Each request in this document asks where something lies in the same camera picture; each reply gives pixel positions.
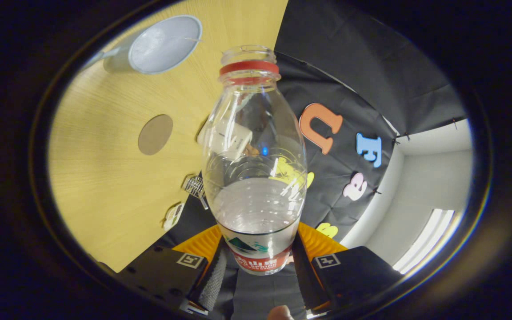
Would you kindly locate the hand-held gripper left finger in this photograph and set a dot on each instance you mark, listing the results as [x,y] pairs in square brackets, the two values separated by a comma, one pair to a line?
[214,280]

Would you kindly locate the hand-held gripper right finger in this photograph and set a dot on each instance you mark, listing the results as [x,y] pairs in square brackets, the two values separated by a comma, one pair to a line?
[302,275]

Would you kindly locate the clear plastic juice bottle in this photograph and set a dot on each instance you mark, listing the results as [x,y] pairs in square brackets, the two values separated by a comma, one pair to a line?
[256,204]

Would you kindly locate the pale grey cup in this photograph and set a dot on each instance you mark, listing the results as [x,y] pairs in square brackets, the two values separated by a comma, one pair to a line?
[162,44]

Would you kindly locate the white divided seasoning dish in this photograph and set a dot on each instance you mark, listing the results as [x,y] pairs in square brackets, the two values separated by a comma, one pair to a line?
[174,216]

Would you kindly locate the white toaster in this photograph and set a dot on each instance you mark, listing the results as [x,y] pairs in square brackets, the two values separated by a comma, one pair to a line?
[229,138]

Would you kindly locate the wooden table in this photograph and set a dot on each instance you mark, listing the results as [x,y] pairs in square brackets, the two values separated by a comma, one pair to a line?
[105,178]

